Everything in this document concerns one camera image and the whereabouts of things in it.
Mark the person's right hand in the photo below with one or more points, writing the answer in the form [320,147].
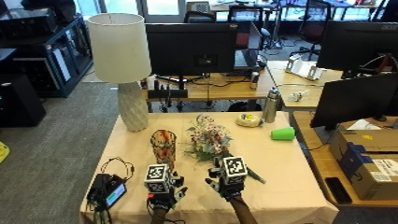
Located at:
[229,188]

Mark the person's left hand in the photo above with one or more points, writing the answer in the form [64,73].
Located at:
[163,199]

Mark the flower bouquet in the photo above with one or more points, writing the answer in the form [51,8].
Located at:
[208,138]

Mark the white marker cube right glove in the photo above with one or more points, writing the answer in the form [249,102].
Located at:
[235,169]

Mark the white marker cube glove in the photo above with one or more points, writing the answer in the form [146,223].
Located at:
[235,169]
[156,177]

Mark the white marker cube left glove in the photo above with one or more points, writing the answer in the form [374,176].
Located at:
[156,177]

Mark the beige tablecloth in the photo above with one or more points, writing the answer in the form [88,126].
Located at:
[273,174]

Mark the black device with screen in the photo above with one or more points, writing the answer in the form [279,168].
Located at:
[107,190]

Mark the green plastic cup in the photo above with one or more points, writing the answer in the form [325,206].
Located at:
[284,134]

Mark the steel water bottle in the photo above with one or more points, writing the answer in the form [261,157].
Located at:
[271,105]

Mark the wooden desk with boxes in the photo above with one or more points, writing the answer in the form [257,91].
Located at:
[319,161]

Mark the wooden desk with monitor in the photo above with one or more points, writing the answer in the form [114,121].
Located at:
[232,90]

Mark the black power strip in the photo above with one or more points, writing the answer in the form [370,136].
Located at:
[165,93]

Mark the drink can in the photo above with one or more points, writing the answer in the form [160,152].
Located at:
[255,81]

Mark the black phone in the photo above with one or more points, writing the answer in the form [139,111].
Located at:
[337,190]

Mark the small white gadget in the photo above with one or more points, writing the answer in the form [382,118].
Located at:
[299,95]

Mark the wooden desk with white stand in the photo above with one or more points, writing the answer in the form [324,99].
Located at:
[291,82]

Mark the open laptop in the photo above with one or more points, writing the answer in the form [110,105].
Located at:
[245,57]

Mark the white paper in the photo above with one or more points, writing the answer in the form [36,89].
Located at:
[362,125]

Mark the cardboard box with blue tape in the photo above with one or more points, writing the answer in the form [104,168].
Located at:
[373,177]

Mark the white stand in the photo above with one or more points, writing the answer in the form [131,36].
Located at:
[305,68]

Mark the flat cardboard box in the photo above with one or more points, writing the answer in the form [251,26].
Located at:
[373,140]

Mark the black monitor on stand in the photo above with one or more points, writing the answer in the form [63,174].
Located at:
[191,46]

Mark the black monitor seen from behind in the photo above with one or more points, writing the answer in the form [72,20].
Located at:
[356,99]

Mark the yellow object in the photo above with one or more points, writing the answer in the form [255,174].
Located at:
[3,152]

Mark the white table lamp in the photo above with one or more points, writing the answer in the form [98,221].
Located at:
[120,49]

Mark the black computer tower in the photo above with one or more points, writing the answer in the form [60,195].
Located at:
[19,101]

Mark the black office chair red back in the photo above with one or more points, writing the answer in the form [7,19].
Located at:
[313,28]

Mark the black shelf unit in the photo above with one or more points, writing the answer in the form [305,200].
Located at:
[54,62]

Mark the large black monitor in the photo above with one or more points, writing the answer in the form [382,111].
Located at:
[356,46]

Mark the printed marker board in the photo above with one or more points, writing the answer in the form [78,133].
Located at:
[199,7]

